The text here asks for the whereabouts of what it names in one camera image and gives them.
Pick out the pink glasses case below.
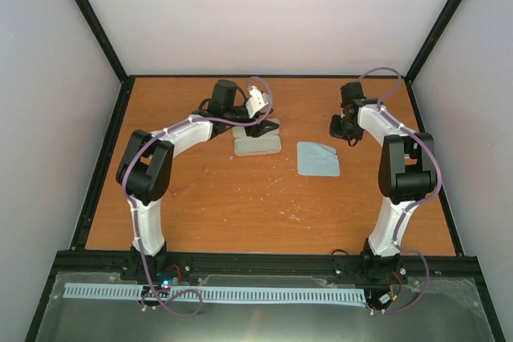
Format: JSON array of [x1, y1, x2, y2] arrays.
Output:
[[232, 119, 282, 157]]

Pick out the light blue cleaning cloth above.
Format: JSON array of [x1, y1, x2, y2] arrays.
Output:
[[297, 142, 341, 177]]

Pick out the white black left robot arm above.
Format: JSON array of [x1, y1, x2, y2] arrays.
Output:
[[115, 76, 278, 280]]

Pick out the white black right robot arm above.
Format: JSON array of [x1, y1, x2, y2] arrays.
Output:
[[329, 82, 438, 283]]

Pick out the clear plastic front sheet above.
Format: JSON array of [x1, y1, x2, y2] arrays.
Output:
[[36, 273, 493, 341]]

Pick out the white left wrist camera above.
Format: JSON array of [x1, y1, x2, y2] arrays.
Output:
[[245, 86, 269, 119]]

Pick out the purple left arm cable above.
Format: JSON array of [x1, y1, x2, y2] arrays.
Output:
[[124, 75, 273, 316]]

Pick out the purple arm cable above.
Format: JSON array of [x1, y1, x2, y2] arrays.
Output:
[[124, 75, 273, 316], [358, 67, 442, 316]]

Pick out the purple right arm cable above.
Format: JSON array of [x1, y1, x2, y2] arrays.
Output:
[[358, 67, 442, 316]]

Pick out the thin red frame sunglasses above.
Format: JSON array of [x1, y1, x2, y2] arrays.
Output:
[[168, 183, 196, 198]]

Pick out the black enclosure frame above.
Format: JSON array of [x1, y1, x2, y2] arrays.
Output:
[[25, 0, 505, 341]]

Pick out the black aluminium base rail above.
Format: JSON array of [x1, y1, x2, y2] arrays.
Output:
[[50, 250, 484, 287]]

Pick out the light blue slotted cable duct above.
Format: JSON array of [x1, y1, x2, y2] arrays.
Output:
[[62, 283, 366, 307]]

